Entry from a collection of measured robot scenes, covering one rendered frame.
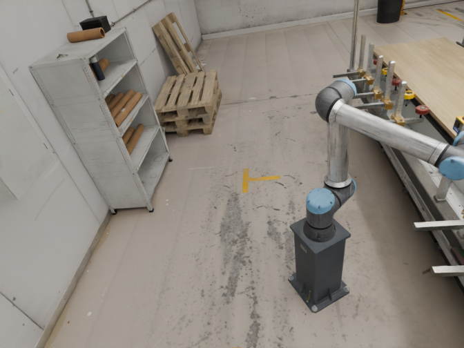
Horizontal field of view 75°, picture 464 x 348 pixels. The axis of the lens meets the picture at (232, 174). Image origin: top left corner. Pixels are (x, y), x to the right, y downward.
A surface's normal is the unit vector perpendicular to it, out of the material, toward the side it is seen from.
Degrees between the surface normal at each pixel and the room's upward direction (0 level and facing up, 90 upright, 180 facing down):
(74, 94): 90
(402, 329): 0
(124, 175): 90
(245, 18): 90
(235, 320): 0
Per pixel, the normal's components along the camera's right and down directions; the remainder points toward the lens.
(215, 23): -0.07, 0.62
